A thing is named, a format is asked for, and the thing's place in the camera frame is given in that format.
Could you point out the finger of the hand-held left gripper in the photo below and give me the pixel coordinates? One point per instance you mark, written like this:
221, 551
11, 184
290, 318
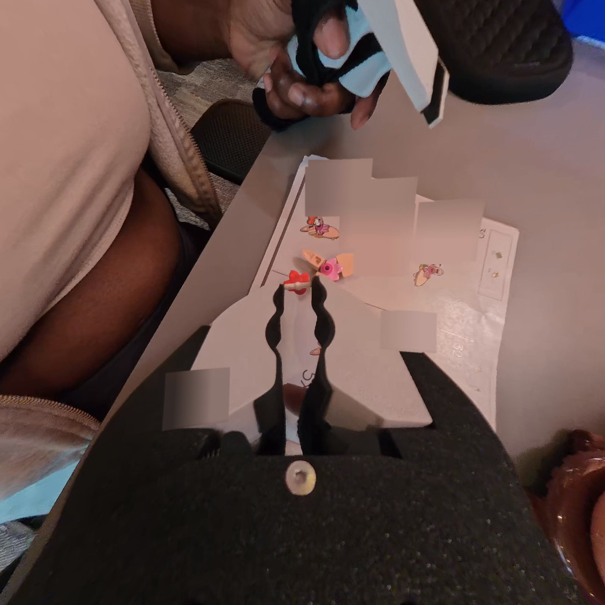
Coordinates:
406, 47

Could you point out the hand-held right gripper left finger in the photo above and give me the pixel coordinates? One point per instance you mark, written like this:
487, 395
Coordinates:
236, 340

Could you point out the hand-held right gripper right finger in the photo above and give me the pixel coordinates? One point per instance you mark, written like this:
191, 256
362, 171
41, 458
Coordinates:
364, 378

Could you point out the red flower toy piece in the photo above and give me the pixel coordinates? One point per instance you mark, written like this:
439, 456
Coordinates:
297, 282

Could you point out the person's left forearm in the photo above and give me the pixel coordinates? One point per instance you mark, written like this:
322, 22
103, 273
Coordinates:
189, 28

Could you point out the grey desk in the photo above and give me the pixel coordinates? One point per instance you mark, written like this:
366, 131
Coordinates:
543, 165

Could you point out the person's left hand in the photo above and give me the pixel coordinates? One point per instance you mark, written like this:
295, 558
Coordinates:
257, 33

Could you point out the tan toy brick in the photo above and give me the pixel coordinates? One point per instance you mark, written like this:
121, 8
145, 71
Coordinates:
312, 259

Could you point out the pink flower toy piece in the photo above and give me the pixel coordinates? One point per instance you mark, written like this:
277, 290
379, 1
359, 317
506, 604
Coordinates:
331, 269

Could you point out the pale peach toy brick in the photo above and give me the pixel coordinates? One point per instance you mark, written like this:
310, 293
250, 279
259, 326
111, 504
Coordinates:
346, 263

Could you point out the dark mesh chair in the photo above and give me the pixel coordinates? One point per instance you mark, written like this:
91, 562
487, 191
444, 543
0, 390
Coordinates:
231, 137

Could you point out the person's beige zip jacket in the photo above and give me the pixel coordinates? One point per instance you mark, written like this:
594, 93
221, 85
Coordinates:
175, 127

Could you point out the brown glossy bowl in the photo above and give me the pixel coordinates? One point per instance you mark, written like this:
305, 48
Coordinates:
572, 510

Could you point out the light blue cloth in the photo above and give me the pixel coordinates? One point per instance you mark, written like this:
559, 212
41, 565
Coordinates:
33, 496

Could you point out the person's torso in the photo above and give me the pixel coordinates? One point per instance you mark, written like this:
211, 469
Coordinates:
71, 142

